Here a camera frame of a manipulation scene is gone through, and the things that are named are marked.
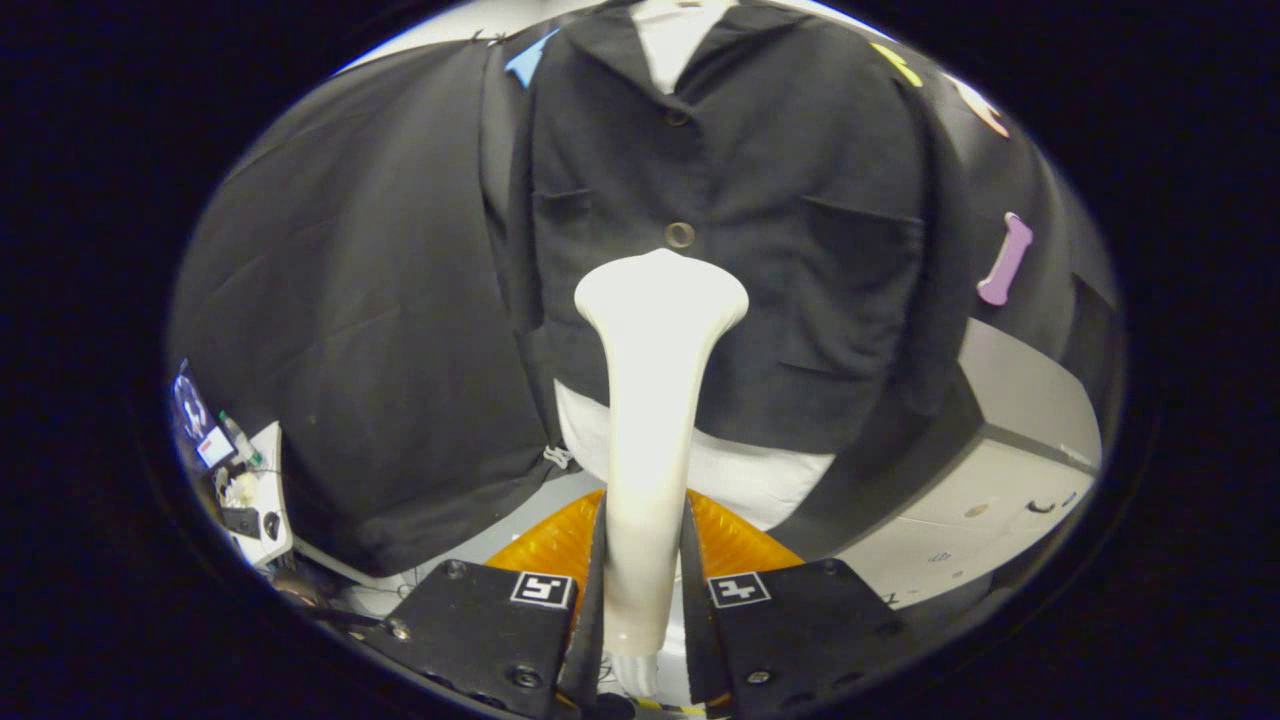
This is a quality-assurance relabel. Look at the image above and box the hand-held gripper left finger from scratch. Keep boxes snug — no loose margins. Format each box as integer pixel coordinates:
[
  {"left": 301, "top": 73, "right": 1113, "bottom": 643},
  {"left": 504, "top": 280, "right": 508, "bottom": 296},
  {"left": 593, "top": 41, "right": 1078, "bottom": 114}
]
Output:
[{"left": 360, "top": 490, "right": 609, "bottom": 720}]

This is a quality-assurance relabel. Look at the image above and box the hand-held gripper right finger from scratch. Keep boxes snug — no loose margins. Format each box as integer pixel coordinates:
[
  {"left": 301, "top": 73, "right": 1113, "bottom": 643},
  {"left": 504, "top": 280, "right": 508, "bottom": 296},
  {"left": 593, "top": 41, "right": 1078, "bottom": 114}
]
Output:
[{"left": 683, "top": 490, "right": 923, "bottom": 720}]

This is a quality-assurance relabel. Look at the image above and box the white garment steamer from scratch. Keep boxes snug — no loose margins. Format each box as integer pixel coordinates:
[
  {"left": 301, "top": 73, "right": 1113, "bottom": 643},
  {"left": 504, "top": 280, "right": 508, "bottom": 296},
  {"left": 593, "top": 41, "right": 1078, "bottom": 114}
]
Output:
[{"left": 574, "top": 248, "right": 751, "bottom": 701}]

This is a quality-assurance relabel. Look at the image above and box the black suit jacket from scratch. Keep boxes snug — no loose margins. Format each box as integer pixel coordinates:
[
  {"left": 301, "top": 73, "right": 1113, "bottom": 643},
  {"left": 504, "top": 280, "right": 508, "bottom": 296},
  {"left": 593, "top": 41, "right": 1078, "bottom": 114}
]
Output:
[{"left": 478, "top": 0, "right": 976, "bottom": 456}]

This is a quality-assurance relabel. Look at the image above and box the white side table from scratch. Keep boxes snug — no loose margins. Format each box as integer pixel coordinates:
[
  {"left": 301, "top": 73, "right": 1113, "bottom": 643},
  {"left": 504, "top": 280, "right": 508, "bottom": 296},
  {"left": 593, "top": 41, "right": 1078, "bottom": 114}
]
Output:
[{"left": 215, "top": 420, "right": 296, "bottom": 571}]

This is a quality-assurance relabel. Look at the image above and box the grey cabinet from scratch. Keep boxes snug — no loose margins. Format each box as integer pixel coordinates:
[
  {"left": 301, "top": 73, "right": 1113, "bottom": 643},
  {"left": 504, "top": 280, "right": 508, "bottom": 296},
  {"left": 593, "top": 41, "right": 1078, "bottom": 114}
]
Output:
[{"left": 775, "top": 318, "right": 1104, "bottom": 611}]

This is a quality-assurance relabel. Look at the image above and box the green capped bottle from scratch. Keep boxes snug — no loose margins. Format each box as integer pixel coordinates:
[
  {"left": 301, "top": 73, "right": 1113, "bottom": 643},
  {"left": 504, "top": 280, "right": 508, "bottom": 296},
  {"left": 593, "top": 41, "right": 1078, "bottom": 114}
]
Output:
[{"left": 218, "top": 410, "right": 263, "bottom": 469}]

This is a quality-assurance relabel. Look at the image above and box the black backdrop cloth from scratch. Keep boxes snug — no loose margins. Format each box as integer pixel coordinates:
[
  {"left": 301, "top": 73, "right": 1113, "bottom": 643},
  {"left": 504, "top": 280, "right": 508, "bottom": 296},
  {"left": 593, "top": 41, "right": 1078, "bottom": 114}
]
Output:
[{"left": 168, "top": 20, "right": 1123, "bottom": 579}]

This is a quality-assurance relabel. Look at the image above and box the tablet screen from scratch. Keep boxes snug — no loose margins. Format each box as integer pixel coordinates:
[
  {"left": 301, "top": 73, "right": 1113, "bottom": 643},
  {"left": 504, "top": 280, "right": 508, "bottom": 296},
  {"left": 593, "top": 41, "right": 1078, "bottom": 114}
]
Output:
[{"left": 172, "top": 360, "right": 213, "bottom": 446}]

